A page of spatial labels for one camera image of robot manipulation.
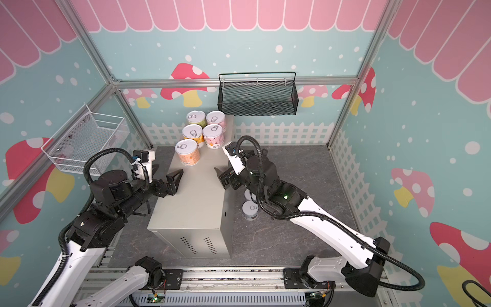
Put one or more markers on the green label can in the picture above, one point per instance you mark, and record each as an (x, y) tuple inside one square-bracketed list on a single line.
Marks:
[(197, 118)]

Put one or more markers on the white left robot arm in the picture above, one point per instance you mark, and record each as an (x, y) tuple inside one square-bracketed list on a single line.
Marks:
[(114, 197)]

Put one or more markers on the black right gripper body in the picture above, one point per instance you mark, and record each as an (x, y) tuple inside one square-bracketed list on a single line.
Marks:
[(231, 178)]

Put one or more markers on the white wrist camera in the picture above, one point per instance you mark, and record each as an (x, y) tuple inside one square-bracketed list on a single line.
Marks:
[(142, 165), (236, 156)]

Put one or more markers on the brown label can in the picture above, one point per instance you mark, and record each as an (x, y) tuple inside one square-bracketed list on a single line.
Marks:
[(188, 152)]

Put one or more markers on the white lid can left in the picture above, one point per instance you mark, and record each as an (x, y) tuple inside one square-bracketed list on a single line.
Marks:
[(249, 196)]

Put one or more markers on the white wire wall basket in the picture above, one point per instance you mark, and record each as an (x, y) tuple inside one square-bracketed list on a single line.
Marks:
[(83, 136)]

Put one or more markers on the black mesh wall basket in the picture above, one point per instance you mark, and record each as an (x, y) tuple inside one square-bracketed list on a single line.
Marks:
[(258, 94)]

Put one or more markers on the yellow label can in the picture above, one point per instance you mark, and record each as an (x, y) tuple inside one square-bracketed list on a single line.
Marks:
[(194, 132)]

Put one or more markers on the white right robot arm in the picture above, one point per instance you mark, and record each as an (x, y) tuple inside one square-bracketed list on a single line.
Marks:
[(361, 258)]

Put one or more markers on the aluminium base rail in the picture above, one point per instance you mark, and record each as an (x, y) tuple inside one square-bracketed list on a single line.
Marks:
[(248, 286)]

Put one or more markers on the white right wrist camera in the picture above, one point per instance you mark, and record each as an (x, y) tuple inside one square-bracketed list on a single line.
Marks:
[(236, 156)]

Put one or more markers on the grey label can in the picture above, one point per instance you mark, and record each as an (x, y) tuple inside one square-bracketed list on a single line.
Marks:
[(250, 210)]

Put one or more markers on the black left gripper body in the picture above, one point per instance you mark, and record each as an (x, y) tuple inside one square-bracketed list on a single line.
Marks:
[(157, 188)]

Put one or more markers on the pink white label can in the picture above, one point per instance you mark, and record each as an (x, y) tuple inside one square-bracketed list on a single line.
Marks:
[(214, 136)]

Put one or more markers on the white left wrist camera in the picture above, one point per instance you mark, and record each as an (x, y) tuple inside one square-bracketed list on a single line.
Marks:
[(142, 165)]

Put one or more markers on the grey metal cabinet counter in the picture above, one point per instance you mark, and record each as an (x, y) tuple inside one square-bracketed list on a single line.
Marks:
[(198, 220)]

